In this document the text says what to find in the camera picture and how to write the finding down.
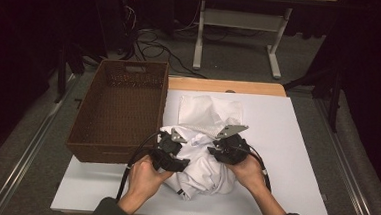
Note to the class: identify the white-framed background desk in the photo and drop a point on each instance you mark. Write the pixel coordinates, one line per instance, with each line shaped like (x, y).
(240, 19)

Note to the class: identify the white table board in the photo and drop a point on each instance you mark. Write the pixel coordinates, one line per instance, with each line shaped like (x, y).
(293, 144)

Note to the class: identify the black stand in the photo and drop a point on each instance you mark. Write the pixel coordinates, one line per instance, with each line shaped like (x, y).
(61, 79)
(335, 103)

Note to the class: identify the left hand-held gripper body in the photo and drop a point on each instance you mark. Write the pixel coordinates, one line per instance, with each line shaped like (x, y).
(167, 149)

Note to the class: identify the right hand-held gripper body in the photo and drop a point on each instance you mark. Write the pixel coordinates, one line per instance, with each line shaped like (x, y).
(232, 150)

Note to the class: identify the brown woven basket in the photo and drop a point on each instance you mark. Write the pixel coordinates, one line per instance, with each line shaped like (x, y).
(118, 116)

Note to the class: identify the white shirt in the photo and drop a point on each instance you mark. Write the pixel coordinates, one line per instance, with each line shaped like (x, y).
(204, 175)

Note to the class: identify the person's left hand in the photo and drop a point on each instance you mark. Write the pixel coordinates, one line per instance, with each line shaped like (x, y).
(145, 181)

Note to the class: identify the person's right hand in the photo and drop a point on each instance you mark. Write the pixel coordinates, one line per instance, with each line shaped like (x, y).
(249, 173)

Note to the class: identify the white mesh laundry bag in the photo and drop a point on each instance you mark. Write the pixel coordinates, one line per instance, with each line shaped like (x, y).
(204, 115)

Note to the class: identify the metal floor rail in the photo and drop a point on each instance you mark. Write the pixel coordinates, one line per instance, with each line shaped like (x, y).
(25, 157)
(350, 184)

